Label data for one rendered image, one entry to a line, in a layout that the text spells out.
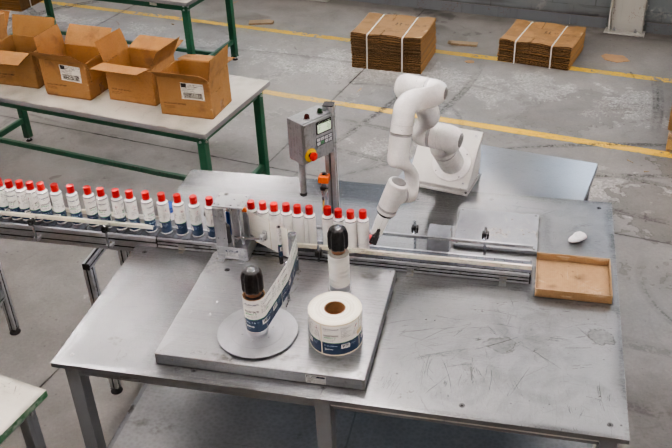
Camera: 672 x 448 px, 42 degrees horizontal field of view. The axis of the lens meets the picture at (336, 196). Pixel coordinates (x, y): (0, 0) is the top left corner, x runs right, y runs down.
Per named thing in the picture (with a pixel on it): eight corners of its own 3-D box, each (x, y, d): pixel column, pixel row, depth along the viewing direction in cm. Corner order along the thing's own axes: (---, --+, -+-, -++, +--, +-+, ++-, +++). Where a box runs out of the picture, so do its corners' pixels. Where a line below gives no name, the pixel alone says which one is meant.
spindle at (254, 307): (242, 336, 331) (235, 275, 316) (250, 321, 338) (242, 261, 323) (265, 339, 329) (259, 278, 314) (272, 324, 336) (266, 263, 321)
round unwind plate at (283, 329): (206, 354, 325) (205, 352, 324) (232, 303, 350) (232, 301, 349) (285, 364, 318) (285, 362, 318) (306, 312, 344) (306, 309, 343)
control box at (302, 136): (289, 158, 367) (286, 117, 357) (319, 144, 376) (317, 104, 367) (305, 166, 360) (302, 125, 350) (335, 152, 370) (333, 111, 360)
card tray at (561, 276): (534, 296, 354) (535, 288, 352) (536, 259, 376) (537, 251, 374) (611, 304, 348) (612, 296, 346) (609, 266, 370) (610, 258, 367)
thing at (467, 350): (51, 367, 333) (50, 363, 332) (192, 172, 457) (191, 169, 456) (629, 444, 289) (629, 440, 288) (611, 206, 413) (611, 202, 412)
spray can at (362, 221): (356, 252, 377) (354, 212, 366) (359, 246, 381) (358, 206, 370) (367, 254, 375) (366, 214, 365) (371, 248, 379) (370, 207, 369)
